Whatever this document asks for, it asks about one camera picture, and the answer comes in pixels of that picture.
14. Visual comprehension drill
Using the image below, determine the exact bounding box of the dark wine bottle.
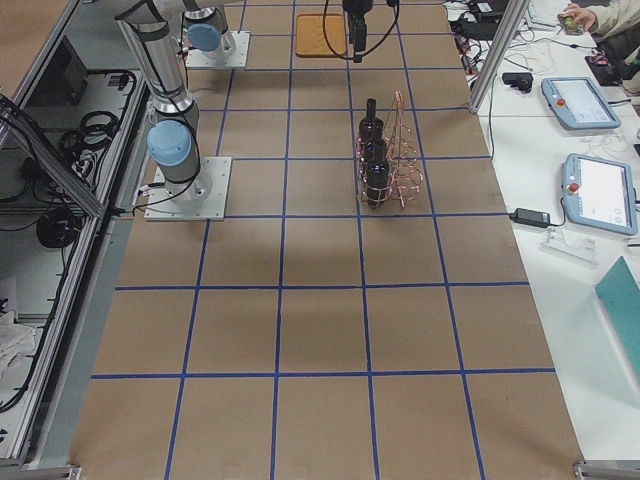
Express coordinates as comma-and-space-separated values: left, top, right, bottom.
363, 138, 387, 165
358, 98, 384, 145
365, 159, 389, 207

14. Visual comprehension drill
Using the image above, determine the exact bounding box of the wooden tray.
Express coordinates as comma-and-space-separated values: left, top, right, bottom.
295, 13, 347, 58

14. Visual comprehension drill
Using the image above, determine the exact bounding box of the person hand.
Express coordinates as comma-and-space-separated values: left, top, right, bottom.
557, 3, 598, 33

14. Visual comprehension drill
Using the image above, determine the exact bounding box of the black handheld device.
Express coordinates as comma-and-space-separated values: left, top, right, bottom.
502, 72, 533, 93

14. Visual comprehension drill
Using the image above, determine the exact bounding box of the green smartphone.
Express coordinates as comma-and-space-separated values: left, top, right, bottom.
558, 15, 584, 36

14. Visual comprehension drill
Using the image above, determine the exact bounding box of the far teach pendant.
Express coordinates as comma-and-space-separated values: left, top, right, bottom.
541, 77, 621, 130

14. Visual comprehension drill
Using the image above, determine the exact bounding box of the teach pendant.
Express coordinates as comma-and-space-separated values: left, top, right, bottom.
541, 77, 621, 130
562, 153, 638, 235

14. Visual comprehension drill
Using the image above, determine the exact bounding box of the black power adapter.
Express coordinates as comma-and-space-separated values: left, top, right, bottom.
509, 208, 551, 228

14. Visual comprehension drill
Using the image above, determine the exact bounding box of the near teach pendant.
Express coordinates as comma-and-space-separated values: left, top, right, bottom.
562, 153, 638, 235

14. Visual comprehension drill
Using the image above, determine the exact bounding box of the clear acrylic stand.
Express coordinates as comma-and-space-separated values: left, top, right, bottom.
541, 227, 598, 265

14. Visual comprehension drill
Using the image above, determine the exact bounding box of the teal board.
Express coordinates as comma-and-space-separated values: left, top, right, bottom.
595, 257, 639, 380

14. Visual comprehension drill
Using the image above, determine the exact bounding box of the copper wire bottle basket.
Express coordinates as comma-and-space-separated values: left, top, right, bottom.
355, 90, 424, 208

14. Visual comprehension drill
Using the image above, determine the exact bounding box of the aluminium frame post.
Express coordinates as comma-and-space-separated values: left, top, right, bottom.
468, 0, 529, 113

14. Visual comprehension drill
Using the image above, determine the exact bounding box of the aluminium side frame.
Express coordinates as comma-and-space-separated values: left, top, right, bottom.
1, 1, 149, 474

